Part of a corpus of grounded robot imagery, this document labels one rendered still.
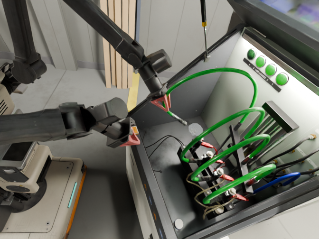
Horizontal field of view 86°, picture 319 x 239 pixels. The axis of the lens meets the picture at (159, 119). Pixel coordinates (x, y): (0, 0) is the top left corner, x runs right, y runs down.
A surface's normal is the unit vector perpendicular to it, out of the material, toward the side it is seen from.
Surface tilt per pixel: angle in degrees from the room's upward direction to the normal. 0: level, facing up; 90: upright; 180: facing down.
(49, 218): 0
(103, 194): 0
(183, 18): 90
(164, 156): 0
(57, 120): 48
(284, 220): 76
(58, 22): 90
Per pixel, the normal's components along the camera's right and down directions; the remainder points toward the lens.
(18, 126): 0.82, -0.30
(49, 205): 0.14, -0.63
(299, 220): -0.86, 0.04
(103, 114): -0.45, 0.07
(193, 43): 0.00, 0.77
